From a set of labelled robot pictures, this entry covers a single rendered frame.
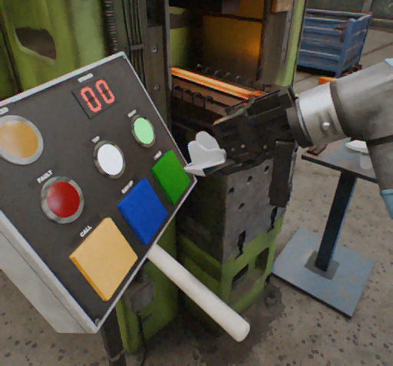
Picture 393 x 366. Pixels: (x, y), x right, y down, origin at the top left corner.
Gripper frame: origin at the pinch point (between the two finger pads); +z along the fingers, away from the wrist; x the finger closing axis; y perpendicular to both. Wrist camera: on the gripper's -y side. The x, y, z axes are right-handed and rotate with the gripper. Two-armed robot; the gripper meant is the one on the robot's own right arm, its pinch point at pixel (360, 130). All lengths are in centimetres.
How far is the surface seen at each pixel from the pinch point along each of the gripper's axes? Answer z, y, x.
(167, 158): 16.2, -3.6, -43.6
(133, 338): 44, 90, -42
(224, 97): 37.4, 1.1, -4.6
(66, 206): 10, -8, -64
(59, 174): 13, -11, -63
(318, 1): 414, 60, 754
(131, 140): 18, -9, -50
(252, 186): 24.6, 27.1, -3.9
